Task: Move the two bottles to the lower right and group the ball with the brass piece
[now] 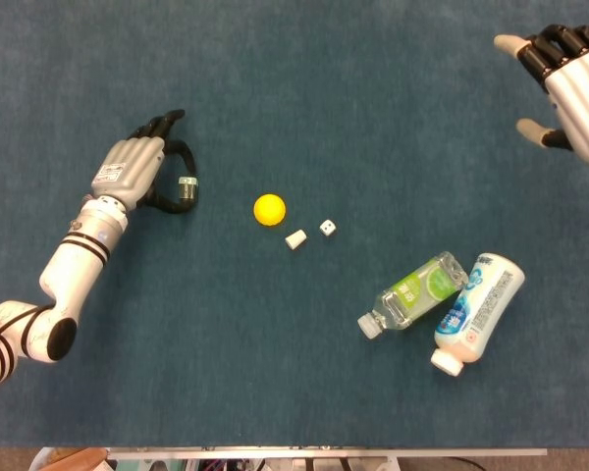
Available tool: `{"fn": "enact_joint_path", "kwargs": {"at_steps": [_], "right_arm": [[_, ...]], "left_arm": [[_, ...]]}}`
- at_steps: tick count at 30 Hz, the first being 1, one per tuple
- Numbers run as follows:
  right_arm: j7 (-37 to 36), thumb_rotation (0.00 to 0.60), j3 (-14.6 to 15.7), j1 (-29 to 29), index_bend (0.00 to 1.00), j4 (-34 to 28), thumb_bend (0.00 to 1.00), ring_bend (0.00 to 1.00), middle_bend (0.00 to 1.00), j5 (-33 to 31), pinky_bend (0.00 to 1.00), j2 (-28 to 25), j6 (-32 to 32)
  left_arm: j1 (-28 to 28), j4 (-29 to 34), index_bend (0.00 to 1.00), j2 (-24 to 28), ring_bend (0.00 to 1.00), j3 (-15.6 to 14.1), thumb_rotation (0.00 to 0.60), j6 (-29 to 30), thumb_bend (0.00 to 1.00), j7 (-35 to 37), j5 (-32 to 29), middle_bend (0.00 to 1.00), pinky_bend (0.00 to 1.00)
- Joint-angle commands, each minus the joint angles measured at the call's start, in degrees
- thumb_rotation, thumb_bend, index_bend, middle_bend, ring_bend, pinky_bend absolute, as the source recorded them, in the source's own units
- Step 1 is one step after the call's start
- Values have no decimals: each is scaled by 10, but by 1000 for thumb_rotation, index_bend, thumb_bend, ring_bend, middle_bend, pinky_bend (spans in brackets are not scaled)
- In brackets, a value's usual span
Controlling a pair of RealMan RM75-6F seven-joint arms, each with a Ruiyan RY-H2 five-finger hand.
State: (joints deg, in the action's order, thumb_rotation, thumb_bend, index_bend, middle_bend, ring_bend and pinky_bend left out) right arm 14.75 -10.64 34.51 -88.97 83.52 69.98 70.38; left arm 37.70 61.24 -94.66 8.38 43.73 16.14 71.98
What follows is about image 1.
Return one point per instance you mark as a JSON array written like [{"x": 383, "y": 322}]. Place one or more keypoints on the clear bottle green label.
[{"x": 407, "y": 299}]

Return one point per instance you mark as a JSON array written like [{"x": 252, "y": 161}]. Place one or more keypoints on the small white tapered plug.
[{"x": 296, "y": 240}]

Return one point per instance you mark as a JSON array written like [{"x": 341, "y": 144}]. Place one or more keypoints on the teal carpet table mat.
[{"x": 275, "y": 98}]

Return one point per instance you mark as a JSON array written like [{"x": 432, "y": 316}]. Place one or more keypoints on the small grey metal nut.
[{"x": 188, "y": 189}]

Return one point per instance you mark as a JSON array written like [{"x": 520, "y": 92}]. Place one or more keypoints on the white drink bottle blue label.
[{"x": 476, "y": 319}]

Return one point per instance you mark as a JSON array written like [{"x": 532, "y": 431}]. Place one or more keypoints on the small white die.
[{"x": 328, "y": 228}]

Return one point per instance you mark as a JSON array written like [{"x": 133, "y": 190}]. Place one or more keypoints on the yellow ridged dome cap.
[{"x": 269, "y": 211}]

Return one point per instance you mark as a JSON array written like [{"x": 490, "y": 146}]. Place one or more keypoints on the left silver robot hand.
[{"x": 127, "y": 167}]

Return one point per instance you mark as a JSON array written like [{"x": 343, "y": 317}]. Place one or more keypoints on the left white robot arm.
[{"x": 69, "y": 270}]

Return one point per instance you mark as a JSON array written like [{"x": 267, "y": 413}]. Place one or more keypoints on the brown box under table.
[{"x": 78, "y": 461}]

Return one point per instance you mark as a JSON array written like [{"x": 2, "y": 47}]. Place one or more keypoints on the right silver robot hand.
[{"x": 579, "y": 98}]

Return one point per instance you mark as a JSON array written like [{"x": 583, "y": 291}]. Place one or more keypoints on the aluminium table edge rail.
[{"x": 324, "y": 453}]

